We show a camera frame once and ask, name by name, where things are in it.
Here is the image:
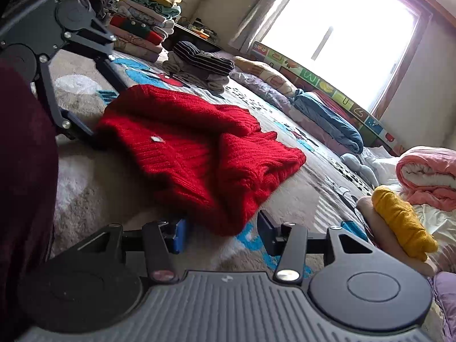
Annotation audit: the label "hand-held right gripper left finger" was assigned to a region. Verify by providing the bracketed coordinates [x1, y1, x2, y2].
[73, 217, 189, 283]

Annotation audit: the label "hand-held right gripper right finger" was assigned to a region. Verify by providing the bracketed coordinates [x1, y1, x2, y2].
[256, 209, 384, 286]

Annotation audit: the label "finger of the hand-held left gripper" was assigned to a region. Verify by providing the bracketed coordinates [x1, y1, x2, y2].
[32, 53, 98, 148]
[62, 16, 128, 93]

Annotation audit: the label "red knit sweater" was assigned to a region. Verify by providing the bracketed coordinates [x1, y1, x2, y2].
[94, 85, 307, 237]

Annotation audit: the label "person's left forearm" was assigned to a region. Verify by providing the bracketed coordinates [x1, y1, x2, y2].
[0, 59, 59, 342]

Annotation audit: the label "tall stack of folded clothes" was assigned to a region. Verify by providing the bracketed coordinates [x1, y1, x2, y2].
[109, 0, 183, 63]

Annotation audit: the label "printed cartoon blanket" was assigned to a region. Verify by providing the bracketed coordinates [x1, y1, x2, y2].
[30, 48, 378, 273]

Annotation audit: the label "grey folded garment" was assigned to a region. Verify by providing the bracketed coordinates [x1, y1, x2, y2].
[163, 52, 231, 93]

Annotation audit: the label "dark striped folded sweater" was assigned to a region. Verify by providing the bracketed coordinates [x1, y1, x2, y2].
[173, 41, 236, 76]

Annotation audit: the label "dark low table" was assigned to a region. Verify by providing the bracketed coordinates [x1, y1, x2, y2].
[162, 21, 232, 54]

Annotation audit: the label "beige folded garment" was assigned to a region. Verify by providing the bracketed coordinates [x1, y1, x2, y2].
[356, 196, 438, 276]

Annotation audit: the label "light blue plush toy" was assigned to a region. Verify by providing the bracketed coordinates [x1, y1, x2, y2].
[340, 152, 379, 188]

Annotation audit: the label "blue quilt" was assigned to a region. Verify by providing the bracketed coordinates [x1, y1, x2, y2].
[290, 89, 365, 154]

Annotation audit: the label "shiny lilac pillow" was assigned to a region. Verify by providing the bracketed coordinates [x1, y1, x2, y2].
[230, 69, 296, 113]

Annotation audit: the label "yellow patterned pillow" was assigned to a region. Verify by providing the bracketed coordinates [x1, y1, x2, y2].
[233, 56, 298, 98]

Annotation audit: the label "colourful folding play mat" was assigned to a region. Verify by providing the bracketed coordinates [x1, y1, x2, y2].
[249, 41, 407, 155]

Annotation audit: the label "light curtain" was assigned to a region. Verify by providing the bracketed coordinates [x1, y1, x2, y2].
[228, 0, 310, 52]

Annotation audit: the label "pink quilt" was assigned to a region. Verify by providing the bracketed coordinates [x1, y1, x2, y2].
[396, 145, 456, 211]

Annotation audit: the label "purple cloth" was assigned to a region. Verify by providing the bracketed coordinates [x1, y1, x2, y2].
[429, 271, 456, 342]

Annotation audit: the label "bright window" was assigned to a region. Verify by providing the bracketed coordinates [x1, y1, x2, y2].
[262, 0, 433, 115]

